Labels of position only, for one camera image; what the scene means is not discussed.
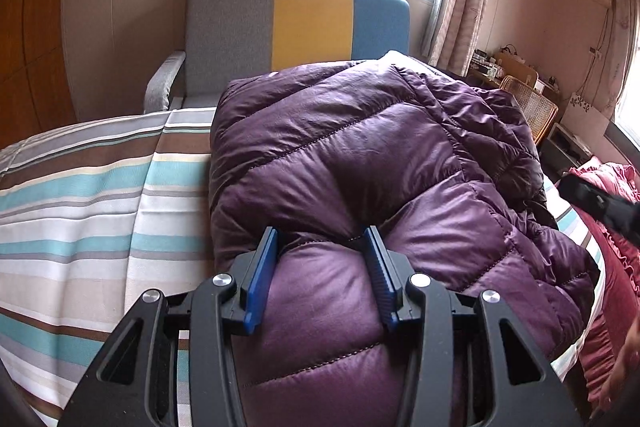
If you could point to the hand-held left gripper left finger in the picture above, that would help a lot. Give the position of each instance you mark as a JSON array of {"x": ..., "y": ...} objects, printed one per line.
[{"x": 257, "y": 277}]

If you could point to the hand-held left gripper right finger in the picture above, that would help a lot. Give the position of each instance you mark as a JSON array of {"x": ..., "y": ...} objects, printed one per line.
[{"x": 380, "y": 277}]

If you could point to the purple down jacket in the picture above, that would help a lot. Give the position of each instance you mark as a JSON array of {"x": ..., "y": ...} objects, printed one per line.
[{"x": 350, "y": 157}]

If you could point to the person's right forearm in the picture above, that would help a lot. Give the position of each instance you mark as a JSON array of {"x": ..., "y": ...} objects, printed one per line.
[{"x": 624, "y": 367}]

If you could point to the red ruffled cloth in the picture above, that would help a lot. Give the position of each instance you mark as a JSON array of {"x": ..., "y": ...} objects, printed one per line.
[{"x": 612, "y": 267}]

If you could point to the rattan chair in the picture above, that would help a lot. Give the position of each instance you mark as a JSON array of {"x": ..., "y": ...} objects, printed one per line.
[{"x": 530, "y": 104}]

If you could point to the cluttered wooden desk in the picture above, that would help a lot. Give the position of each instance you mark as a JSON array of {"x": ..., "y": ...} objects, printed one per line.
[{"x": 510, "y": 67}]

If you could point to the striped bed sheet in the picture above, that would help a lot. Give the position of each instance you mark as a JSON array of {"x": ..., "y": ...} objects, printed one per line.
[{"x": 90, "y": 217}]

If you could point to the grey yellow blue headboard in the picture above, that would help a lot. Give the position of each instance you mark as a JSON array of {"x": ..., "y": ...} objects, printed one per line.
[{"x": 300, "y": 22}]

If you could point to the wooden wardrobe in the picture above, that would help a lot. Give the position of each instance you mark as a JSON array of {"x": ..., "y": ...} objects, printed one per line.
[{"x": 30, "y": 37}]

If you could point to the floral wall sticker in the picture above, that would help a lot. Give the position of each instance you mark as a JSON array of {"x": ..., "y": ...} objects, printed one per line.
[{"x": 582, "y": 102}]

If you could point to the grey padded bed rail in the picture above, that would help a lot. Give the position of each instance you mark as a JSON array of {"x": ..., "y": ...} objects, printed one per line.
[{"x": 162, "y": 79}]

